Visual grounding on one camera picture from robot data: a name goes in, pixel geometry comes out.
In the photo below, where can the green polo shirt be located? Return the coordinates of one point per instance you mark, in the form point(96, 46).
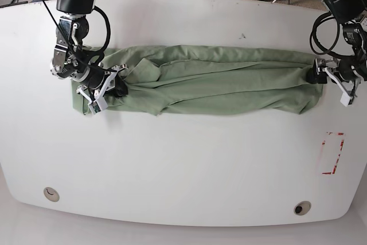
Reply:
point(215, 80)

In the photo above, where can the table cable grommet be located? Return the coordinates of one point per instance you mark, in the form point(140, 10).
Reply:
point(302, 208)
point(51, 194)

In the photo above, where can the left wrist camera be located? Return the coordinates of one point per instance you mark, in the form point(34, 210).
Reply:
point(347, 98)

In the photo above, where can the red tape rectangle marking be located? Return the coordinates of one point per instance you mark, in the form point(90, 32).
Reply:
point(331, 151)

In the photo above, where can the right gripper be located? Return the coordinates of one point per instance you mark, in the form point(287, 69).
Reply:
point(98, 84)

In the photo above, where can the right table cable grommet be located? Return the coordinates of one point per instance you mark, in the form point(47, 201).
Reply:
point(302, 208)

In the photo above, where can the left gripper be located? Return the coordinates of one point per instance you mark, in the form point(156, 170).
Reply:
point(342, 72)

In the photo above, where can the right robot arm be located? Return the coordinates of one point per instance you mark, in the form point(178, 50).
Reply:
point(73, 60)

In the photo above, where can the left table cable grommet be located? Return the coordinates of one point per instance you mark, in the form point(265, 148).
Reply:
point(51, 194)

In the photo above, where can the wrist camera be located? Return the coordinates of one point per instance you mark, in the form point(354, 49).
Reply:
point(97, 106)
point(347, 98)

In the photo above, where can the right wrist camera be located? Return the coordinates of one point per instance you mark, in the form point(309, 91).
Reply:
point(97, 106)

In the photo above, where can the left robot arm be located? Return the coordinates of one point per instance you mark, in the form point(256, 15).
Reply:
point(350, 16)

